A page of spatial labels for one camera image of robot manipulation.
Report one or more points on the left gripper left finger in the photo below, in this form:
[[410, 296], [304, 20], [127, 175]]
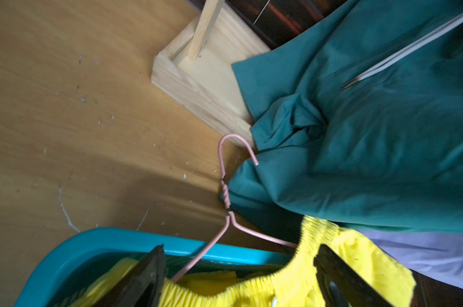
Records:
[[142, 286]]

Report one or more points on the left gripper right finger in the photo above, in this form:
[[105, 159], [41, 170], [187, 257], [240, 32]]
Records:
[[340, 285]]

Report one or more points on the pink wire hanger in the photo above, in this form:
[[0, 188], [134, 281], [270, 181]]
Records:
[[230, 218]]

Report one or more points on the lilac shorts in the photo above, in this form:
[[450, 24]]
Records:
[[438, 256]]

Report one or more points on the green shorts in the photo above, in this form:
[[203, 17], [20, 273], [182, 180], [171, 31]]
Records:
[[384, 153]]

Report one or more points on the turquoise plastic basket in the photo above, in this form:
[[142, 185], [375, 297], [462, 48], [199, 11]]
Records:
[[71, 267]]

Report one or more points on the wooden clothes rack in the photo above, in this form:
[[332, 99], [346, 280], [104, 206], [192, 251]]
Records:
[[195, 68]]

